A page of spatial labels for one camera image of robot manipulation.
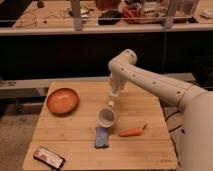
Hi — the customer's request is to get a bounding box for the clear plastic cup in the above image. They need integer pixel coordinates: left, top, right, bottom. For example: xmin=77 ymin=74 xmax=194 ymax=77
xmin=97 ymin=107 xmax=117 ymax=128

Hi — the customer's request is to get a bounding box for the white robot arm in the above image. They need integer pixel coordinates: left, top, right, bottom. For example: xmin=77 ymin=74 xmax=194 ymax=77
xmin=108 ymin=49 xmax=213 ymax=171

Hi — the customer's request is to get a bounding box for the orange ceramic bowl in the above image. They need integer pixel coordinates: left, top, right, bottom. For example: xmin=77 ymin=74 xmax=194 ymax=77
xmin=46 ymin=88 xmax=79 ymax=115

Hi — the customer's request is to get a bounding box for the blue sponge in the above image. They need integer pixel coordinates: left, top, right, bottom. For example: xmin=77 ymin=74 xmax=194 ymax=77
xmin=95 ymin=127 xmax=108 ymax=149

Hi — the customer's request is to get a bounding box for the orange carrot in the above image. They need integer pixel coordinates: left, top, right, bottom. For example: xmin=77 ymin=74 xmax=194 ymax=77
xmin=119 ymin=124 xmax=147 ymax=137

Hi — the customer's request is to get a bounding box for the black bag on bench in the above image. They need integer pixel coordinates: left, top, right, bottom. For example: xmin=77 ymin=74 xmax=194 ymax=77
xmin=98 ymin=10 xmax=122 ymax=25

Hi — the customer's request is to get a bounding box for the orange tool on bench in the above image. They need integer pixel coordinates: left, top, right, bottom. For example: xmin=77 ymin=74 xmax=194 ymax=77
xmin=122 ymin=6 xmax=139 ymax=24

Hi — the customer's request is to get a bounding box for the black smartphone with picture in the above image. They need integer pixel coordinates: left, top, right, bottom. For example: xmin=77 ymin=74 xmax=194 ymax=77
xmin=33 ymin=146 xmax=65 ymax=169

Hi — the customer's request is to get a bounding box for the wooden workbench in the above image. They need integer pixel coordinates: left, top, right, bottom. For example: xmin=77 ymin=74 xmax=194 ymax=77
xmin=0 ymin=0 xmax=213 ymax=35

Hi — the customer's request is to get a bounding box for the black power cable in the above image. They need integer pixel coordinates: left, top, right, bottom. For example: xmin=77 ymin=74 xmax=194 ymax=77
xmin=164 ymin=107 xmax=186 ymax=171

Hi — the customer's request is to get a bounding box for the grey metal post left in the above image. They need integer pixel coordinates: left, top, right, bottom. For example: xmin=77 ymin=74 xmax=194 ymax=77
xmin=70 ymin=0 xmax=82 ymax=31

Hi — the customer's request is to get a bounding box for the grey metal post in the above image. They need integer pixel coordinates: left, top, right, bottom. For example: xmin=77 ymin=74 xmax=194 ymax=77
xmin=70 ymin=0 xmax=82 ymax=31
xmin=164 ymin=0 xmax=176 ymax=29

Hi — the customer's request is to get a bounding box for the grey metal post right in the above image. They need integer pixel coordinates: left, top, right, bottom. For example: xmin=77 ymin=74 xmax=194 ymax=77
xmin=164 ymin=0 xmax=176 ymax=29

